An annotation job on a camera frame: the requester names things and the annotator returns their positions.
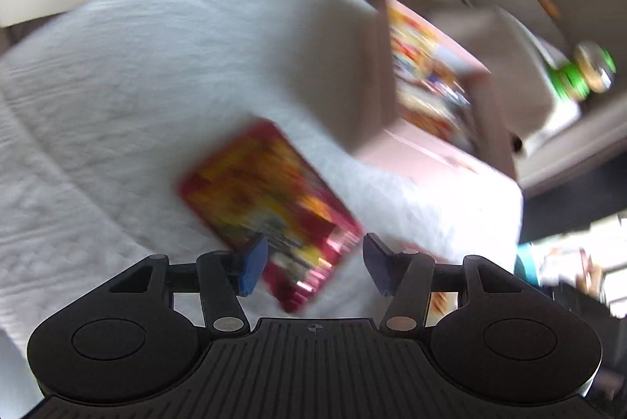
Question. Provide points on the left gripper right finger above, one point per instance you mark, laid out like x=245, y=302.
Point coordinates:
x=422, y=290

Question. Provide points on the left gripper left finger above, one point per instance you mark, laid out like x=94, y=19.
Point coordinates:
x=220, y=278

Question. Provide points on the dark red snack packet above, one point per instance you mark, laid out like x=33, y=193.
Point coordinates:
x=258, y=183

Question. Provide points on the yellow panda snack bag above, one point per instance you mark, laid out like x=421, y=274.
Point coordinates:
x=413, y=44

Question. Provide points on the pink gift box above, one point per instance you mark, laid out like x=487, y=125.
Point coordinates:
x=451, y=120

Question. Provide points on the white quilted tablecloth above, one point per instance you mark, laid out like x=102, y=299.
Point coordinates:
x=105, y=109

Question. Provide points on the green candy dispenser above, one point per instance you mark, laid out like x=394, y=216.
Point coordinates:
x=591, y=70

